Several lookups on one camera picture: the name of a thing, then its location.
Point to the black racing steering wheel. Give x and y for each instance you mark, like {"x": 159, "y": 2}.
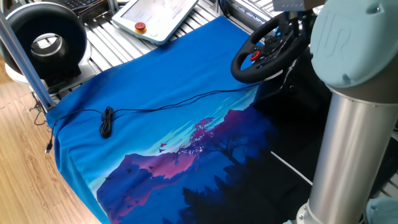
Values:
{"x": 264, "y": 74}

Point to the white teach pendant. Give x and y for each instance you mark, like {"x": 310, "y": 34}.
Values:
{"x": 155, "y": 18}

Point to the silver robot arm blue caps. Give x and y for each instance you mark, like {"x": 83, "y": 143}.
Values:
{"x": 351, "y": 140}

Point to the black steering wheel base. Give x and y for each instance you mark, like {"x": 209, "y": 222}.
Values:
{"x": 298, "y": 90}

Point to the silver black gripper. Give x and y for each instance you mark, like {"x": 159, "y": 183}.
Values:
{"x": 295, "y": 4}

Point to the aluminium frame post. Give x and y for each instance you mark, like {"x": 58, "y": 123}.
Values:
{"x": 25, "y": 65}

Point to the white zip tie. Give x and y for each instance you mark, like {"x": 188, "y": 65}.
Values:
{"x": 290, "y": 168}

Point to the blue landscape print cloth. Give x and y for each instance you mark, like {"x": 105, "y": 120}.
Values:
{"x": 155, "y": 87}

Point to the black keyboard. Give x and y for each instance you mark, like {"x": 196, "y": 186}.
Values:
{"x": 77, "y": 3}

